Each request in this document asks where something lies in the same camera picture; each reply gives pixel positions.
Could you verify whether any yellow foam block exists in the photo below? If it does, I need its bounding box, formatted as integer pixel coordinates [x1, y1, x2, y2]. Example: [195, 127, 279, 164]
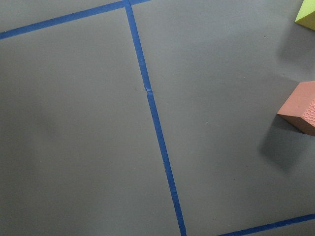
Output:
[295, 0, 315, 30]

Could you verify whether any brown paper table cover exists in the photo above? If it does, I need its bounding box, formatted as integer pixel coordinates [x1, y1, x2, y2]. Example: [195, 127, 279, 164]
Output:
[0, 0, 315, 236]

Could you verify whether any orange foam block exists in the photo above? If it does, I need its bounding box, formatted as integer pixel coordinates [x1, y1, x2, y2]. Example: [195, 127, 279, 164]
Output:
[277, 81, 315, 136]

